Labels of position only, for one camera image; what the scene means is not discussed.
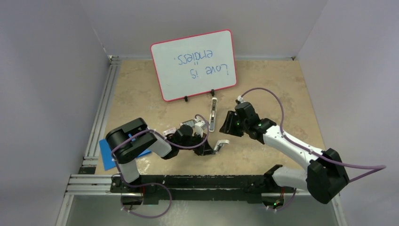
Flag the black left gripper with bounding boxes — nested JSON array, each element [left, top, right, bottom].
[[178, 131, 215, 156]]

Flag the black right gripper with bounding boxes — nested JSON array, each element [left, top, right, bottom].
[[220, 111, 249, 137]]

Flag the red white staple box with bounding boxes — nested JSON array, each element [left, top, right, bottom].
[[162, 127, 176, 137]]

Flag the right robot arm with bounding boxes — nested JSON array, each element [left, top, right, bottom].
[[220, 102, 350, 204]]

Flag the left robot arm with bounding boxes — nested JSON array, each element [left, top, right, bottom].
[[105, 118, 215, 193]]

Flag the blue plastic sheet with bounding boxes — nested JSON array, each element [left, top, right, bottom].
[[99, 137, 152, 171]]

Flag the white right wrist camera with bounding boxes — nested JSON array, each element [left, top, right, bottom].
[[236, 96, 244, 104]]

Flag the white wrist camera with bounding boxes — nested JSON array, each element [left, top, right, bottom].
[[194, 121, 207, 129], [236, 96, 244, 104]]

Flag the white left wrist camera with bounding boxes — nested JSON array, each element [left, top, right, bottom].
[[194, 121, 207, 129]]

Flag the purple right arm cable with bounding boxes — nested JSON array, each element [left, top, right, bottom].
[[237, 88, 386, 213]]

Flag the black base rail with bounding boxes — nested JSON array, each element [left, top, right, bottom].
[[110, 175, 294, 204]]

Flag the white board with pink frame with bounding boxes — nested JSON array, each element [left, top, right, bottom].
[[150, 30, 237, 102]]

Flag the aluminium frame rail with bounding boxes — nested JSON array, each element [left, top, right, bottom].
[[58, 60, 347, 226]]

